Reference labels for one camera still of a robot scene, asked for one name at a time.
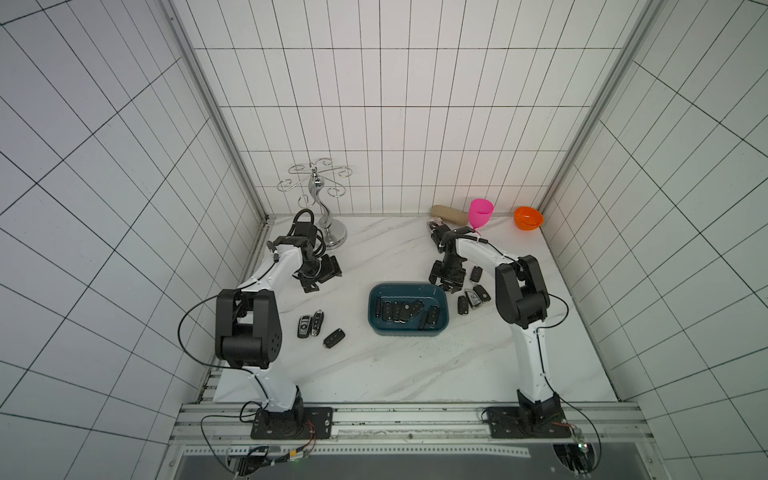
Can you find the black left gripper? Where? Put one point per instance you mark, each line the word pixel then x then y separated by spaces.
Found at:
pixel 331 268

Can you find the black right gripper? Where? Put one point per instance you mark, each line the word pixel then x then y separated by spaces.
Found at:
pixel 447 275

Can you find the black slim key fob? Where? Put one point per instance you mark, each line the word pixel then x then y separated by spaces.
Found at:
pixel 476 274

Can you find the silver BMW smart key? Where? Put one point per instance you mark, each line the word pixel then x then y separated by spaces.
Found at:
pixel 473 299

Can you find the silver Mercedes key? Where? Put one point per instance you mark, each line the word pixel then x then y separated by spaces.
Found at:
pixel 482 293

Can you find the black silver flip key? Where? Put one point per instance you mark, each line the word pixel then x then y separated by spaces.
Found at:
pixel 317 322

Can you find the black silver BMW key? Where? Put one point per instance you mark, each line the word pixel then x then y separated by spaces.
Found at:
pixel 304 327

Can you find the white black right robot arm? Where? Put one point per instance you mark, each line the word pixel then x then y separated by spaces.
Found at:
pixel 521 300

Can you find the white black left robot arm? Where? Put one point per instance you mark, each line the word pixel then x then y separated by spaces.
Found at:
pixel 248 330

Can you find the teal storage box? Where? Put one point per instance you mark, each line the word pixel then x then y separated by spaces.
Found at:
pixel 406 292

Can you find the black VW key fob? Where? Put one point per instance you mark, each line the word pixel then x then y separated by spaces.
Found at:
pixel 463 305

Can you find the tan bread roll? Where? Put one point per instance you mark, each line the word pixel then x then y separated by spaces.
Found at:
pixel 449 215

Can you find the pink plastic goblet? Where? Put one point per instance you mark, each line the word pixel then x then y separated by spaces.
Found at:
pixel 480 212

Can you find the orange plastic bowl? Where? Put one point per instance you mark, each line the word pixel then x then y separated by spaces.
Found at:
pixel 527 218

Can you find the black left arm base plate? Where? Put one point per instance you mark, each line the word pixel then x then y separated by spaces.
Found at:
pixel 298 424

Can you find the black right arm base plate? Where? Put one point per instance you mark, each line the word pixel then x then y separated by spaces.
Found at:
pixel 509 422

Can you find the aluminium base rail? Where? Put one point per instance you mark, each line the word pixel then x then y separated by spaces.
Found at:
pixel 227 427

